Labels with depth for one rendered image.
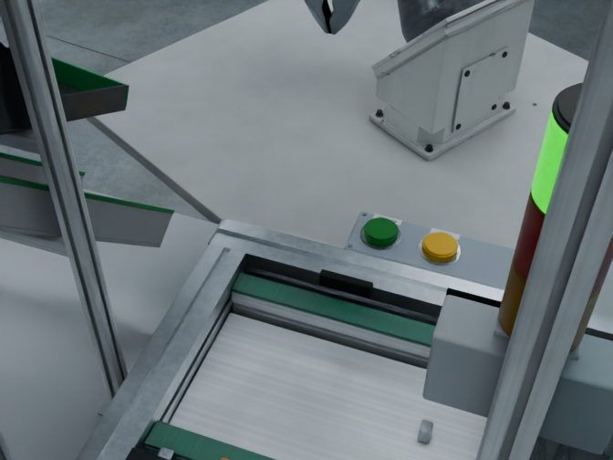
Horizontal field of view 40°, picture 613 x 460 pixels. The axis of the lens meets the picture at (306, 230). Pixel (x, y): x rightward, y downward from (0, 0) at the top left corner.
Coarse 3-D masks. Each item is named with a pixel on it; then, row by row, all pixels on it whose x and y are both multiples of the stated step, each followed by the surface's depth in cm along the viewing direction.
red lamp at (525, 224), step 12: (528, 204) 44; (528, 216) 44; (540, 216) 42; (528, 228) 44; (540, 228) 43; (528, 240) 44; (516, 252) 46; (528, 252) 44; (516, 264) 46; (528, 264) 45
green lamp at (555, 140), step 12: (552, 120) 40; (552, 132) 40; (564, 132) 39; (552, 144) 40; (564, 144) 39; (540, 156) 42; (552, 156) 40; (540, 168) 42; (552, 168) 40; (540, 180) 42; (552, 180) 41; (540, 192) 42; (540, 204) 42
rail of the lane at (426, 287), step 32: (224, 224) 99; (256, 256) 95; (288, 256) 95; (320, 256) 96; (352, 256) 95; (320, 288) 96; (352, 288) 92; (384, 288) 92; (416, 288) 92; (480, 288) 92; (416, 320) 93
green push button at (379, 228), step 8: (368, 224) 97; (376, 224) 97; (384, 224) 97; (392, 224) 97; (368, 232) 96; (376, 232) 96; (384, 232) 96; (392, 232) 96; (368, 240) 96; (376, 240) 96; (384, 240) 96; (392, 240) 96
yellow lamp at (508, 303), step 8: (512, 264) 47; (512, 272) 47; (512, 280) 47; (520, 280) 46; (504, 288) 49; (512, 288) 47; (520, 288) 46; (504, 296) 49; (512, 296) 47; (520, 296) 47; (504, 304) 49; (512, 304) 48; (504, 312) 49; (512, 312) 48; (504, 320) 49; (512, 320) 48; (504, 328) 49; (512, 328) 48
